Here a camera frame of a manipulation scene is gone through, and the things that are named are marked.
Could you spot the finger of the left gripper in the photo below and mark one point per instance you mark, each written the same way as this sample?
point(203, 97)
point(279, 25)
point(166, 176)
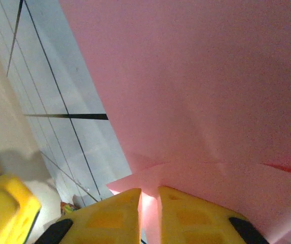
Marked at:
point(5, 208)

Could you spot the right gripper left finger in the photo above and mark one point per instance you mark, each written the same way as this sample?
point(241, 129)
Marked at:
point(104, 218)

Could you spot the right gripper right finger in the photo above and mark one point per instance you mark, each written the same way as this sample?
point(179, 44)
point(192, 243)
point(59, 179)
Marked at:
point(193, 221)

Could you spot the pink paper sheet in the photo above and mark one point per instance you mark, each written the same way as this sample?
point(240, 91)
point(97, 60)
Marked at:
point(186, 89)

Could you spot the colourful fruit candy packet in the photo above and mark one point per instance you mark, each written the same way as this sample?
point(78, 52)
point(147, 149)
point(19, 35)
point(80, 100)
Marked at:
point(67, 208)

